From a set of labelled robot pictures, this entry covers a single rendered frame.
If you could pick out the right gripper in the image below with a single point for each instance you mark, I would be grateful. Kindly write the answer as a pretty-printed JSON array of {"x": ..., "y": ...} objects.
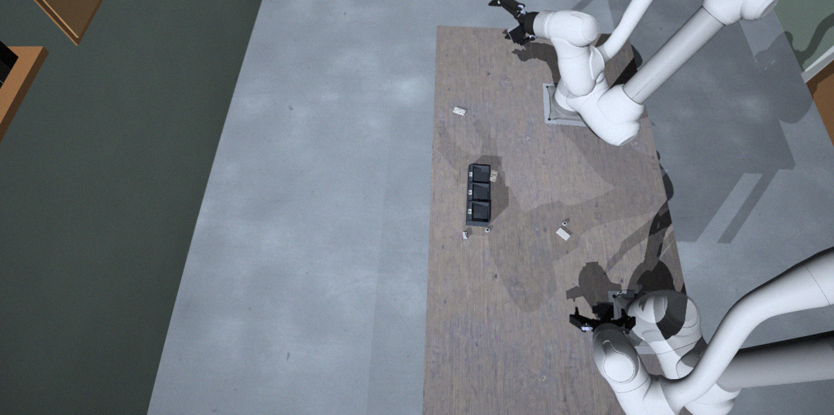
[{"x": 515, "y": 8}]

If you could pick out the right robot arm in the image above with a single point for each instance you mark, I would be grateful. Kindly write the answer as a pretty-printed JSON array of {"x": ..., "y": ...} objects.
[{"x": 583, "y": 94}]

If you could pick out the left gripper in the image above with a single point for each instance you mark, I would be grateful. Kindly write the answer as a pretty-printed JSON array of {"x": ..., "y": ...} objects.
[{"x": 626, "y": 323}]

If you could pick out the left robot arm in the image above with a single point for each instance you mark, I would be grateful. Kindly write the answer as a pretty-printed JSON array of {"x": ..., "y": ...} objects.
[{"x": 703, "y": 377}]

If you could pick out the dark grey three-compartment bin rack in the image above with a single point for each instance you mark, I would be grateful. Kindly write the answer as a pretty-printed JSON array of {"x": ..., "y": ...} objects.
[{"x": 478, "y": 196}]

